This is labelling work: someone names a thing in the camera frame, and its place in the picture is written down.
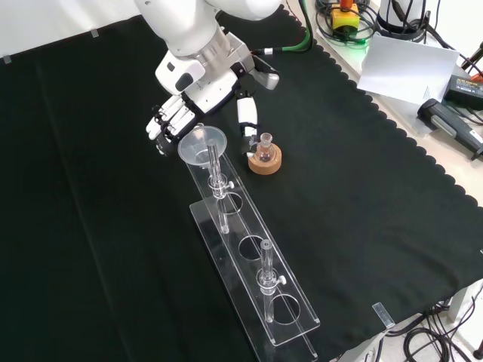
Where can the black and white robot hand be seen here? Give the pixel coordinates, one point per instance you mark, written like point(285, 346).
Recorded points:
point(196, 88)

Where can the clear plastic funnel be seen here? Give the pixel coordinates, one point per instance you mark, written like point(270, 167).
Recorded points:
point(194, 149)

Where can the clear acrylic funnel stand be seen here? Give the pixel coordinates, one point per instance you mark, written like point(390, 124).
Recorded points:
point(234, 226)

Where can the small round-bottom glass flask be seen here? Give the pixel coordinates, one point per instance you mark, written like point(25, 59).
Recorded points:
point(265, 152)

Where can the clear tape strip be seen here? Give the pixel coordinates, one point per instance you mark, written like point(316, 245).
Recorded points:
point(95, 33)
point(7, 59)
point(383, 315)

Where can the black cloth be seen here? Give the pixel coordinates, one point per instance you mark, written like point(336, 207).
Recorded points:
point(113, 226)

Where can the yellow stop button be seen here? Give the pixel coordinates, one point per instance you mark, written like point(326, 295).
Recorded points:
point(345, 19)

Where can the pale board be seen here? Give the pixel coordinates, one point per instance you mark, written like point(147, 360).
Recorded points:
point(407, 68)

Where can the black handheld device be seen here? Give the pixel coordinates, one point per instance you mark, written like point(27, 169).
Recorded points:
point(445, 120)

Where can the black power adapter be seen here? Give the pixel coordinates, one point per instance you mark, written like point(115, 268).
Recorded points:
point(466, 88)

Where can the black tripod leg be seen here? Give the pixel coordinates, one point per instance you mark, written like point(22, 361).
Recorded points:
point(476, 56)

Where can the grey bench leg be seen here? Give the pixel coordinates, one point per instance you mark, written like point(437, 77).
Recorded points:
point(457, 303)

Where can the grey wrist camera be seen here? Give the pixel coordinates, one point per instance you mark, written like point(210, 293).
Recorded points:
point(268, 79)

